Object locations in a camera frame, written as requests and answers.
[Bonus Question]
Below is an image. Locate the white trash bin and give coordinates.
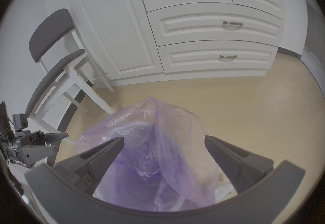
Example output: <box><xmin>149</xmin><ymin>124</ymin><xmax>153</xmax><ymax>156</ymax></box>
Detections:
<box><xmin>76</xmin><ymin>119</ymin><xmax>219</xmax><ymax>212</ymax></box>

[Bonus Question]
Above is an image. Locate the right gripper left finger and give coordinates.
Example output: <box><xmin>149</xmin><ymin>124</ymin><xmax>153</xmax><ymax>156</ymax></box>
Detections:
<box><xmin>54</xmin><ymin>137</ymin><xmax>125</xmax><ymax>194</ymax></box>

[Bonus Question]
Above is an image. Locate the purple plastic bag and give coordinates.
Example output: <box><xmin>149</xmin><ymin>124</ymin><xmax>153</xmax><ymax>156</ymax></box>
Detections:
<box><xmin>75</xmin><ymin>96</ymin><xmax>222</xmax><ymax>212</ymax></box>

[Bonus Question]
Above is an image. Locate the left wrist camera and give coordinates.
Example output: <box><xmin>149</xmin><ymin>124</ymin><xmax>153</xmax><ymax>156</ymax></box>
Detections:
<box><xmin>12</xmin><ymin>113</ymin><xmax>29</xmax><ymax>132</ymax></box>

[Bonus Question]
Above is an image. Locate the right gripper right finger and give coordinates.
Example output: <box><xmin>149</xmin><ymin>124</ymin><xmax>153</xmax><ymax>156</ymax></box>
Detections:
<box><xmin>204</xmin><ymin>135</ymin><xmax>275</xmax><ymax>195</ymax></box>

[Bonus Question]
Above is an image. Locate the white chair with grey seat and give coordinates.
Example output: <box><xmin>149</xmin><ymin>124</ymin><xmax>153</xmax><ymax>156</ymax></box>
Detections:
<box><xmin>24</xmin><ymin>8</ymin><xmax>116</xmax><ymax>162</ymax></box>

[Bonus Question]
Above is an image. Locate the white wardrobe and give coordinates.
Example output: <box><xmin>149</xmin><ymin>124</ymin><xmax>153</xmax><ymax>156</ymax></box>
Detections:
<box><xmin>41</xmin><ymin>0</ymin><xmax>286</xmax><ymax>89</ymax></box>

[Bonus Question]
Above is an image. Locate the white printed wrapper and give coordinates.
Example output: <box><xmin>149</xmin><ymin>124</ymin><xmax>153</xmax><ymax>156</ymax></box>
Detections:
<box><xmin>215</xmin><ymin>179</ymin><xmax>238</xmax><ymax>205</ymax></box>

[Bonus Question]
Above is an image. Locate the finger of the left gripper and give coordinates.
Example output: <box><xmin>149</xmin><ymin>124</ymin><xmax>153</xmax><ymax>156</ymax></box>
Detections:
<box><xmin>25</xmin><ymin>144</ymin><xmax>60</xmax><ymax>167</ymax></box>
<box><xmin>31</xmin><ymin>131</ymin><xmax>69</xmax><ymax>144</ymax></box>

